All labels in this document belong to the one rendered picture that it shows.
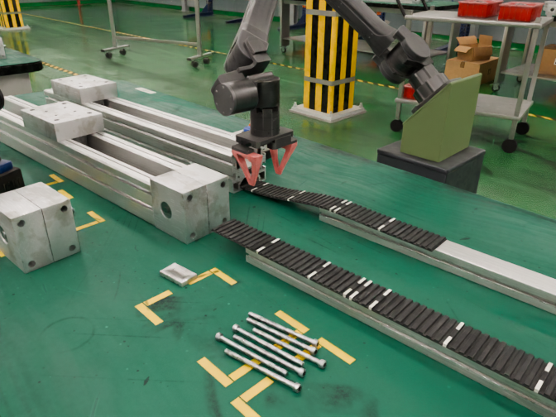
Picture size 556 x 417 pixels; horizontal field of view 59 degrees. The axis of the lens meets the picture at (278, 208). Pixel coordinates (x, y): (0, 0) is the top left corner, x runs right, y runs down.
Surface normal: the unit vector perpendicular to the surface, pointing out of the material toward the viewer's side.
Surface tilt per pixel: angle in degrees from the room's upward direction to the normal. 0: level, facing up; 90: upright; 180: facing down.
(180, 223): 90
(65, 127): 90
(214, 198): 90
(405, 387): 0
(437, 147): 90
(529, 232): 0
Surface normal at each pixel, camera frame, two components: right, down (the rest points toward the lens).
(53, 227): 0.74, 0.31
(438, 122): -0.70, 0.32
